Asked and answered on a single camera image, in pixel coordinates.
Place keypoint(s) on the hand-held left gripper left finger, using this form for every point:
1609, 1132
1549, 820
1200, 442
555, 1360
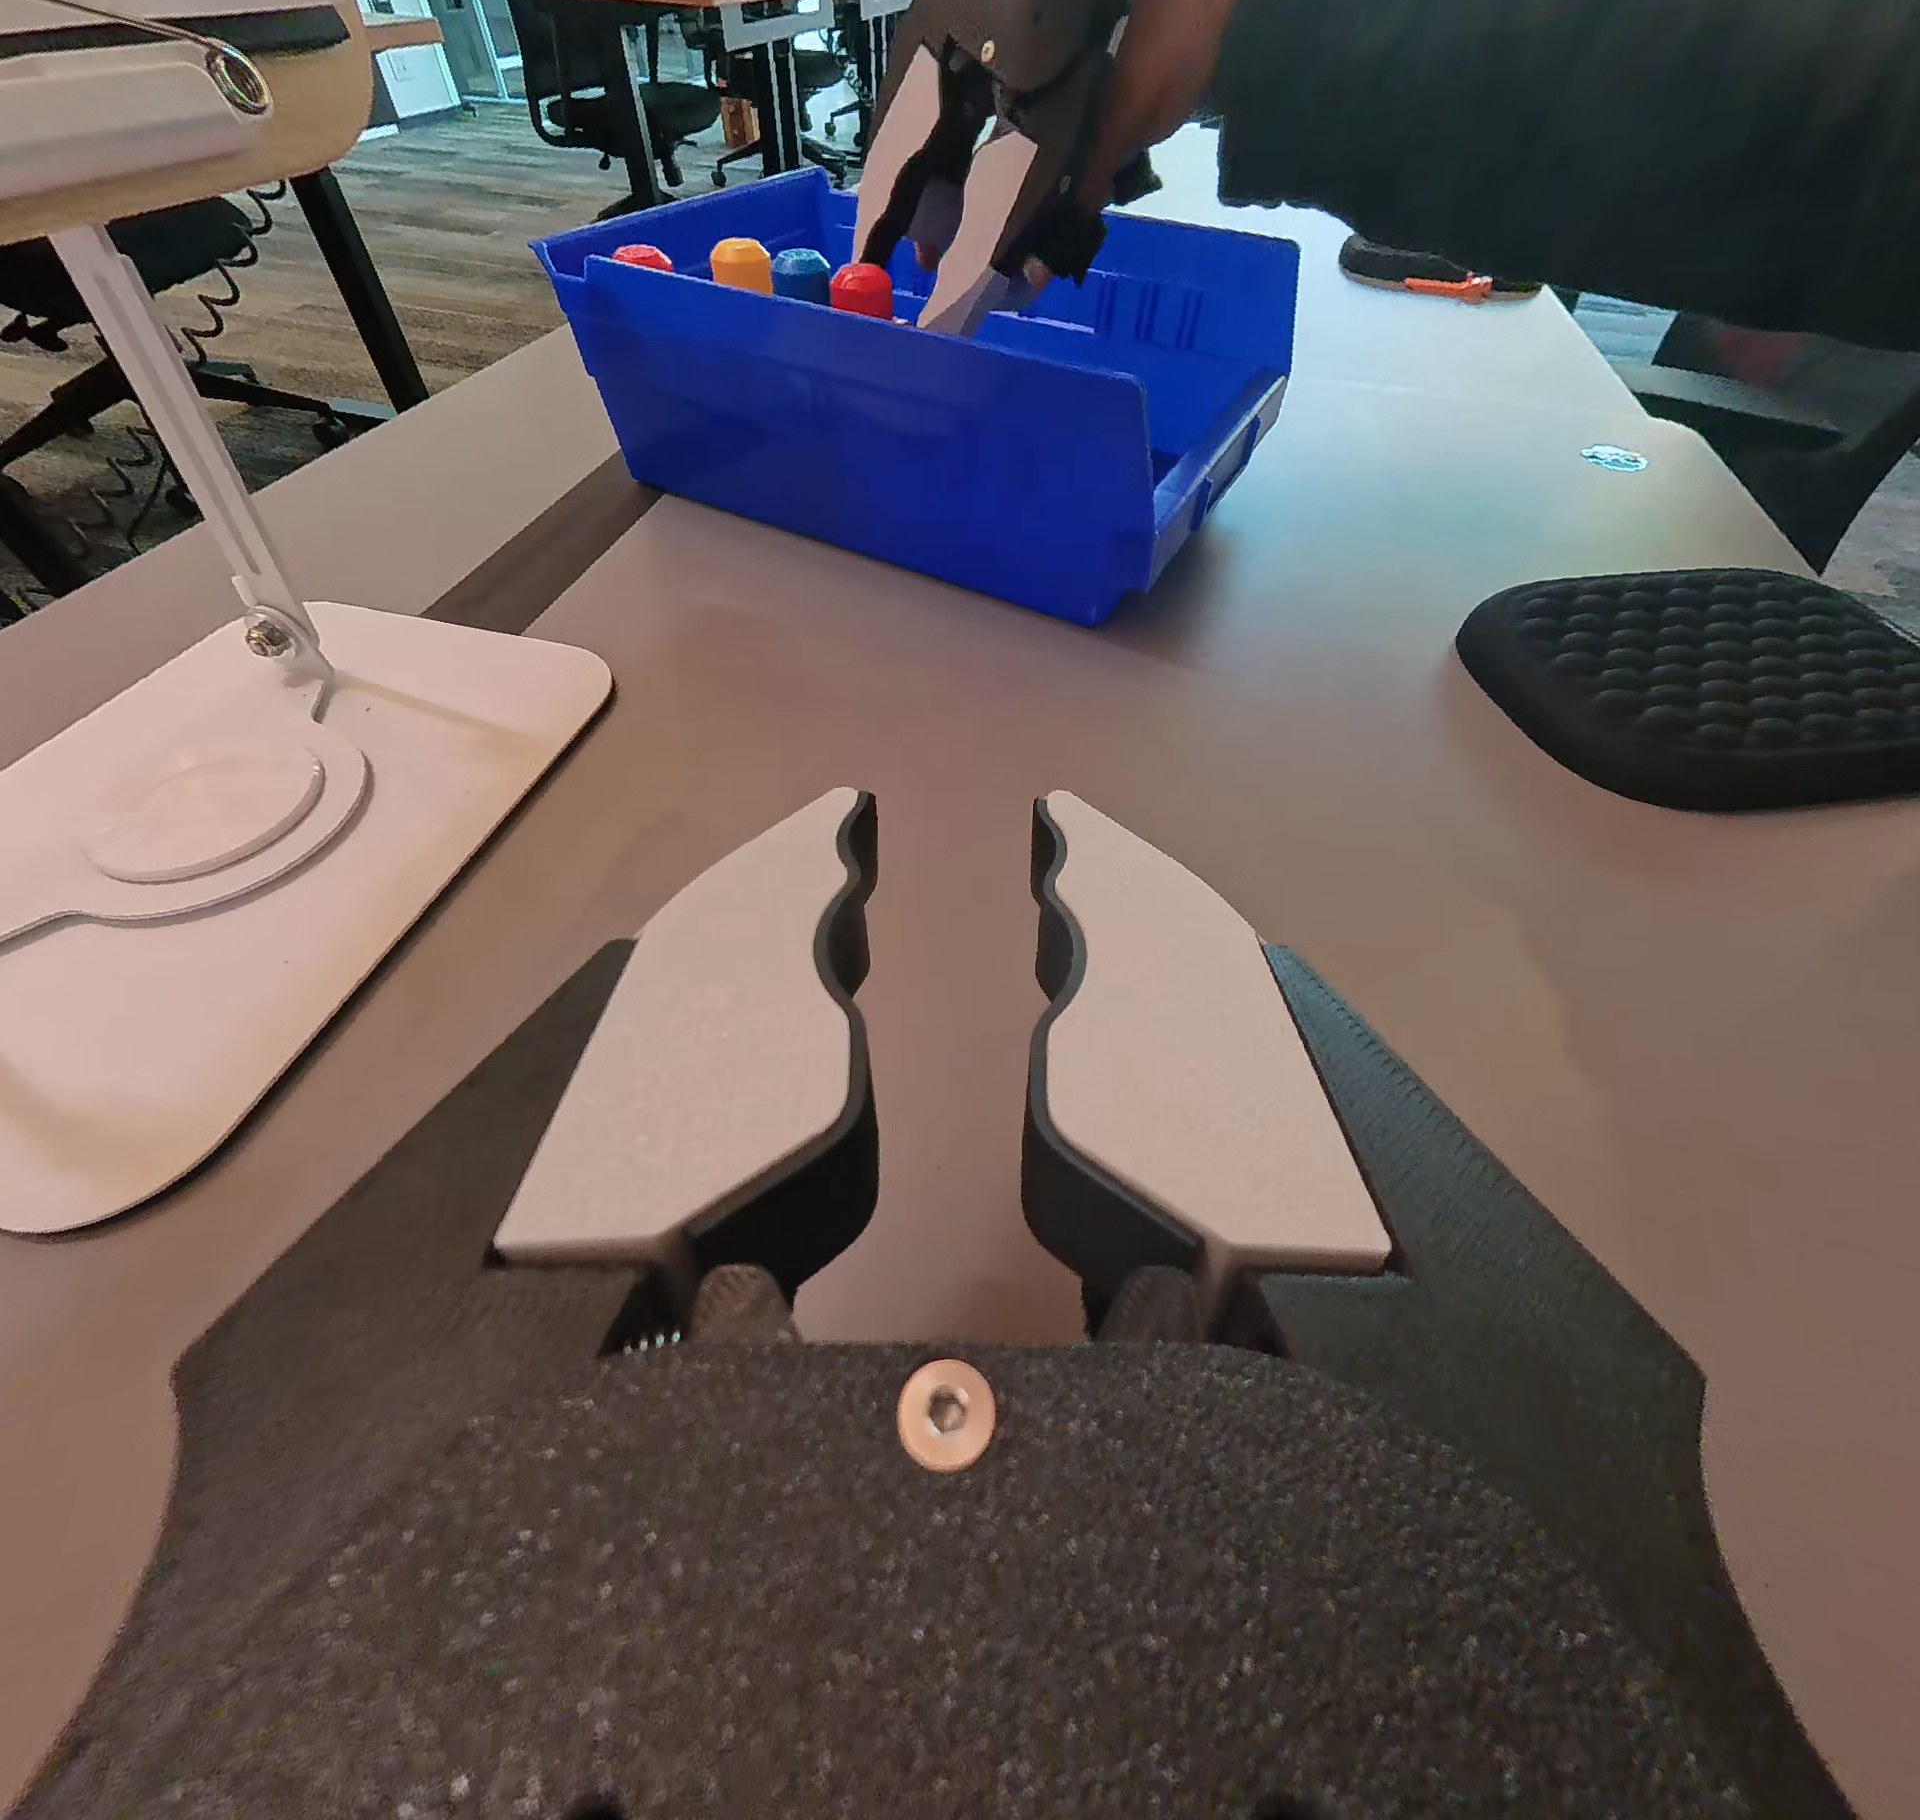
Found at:
689, 1071

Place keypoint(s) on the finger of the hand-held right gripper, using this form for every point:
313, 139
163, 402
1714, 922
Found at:
901, 155
1003, 214

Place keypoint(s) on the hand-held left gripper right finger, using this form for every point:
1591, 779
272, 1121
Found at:
1200, 1085

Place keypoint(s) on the orange one-stud mega block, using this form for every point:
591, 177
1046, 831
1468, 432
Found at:
740, 265

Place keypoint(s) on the blue plastic bin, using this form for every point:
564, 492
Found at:
901, 455

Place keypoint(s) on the person's right forearm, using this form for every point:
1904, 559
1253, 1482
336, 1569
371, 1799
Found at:
1575, 83

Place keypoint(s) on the black flat pad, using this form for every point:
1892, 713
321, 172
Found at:
1378, 259

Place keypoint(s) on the small orange tool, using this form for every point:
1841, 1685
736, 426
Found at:
1445, 285

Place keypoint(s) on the white base document stand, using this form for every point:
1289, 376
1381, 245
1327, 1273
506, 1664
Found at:
195, 981

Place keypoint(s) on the small round table sticker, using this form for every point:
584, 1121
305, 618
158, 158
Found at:
1612, 461

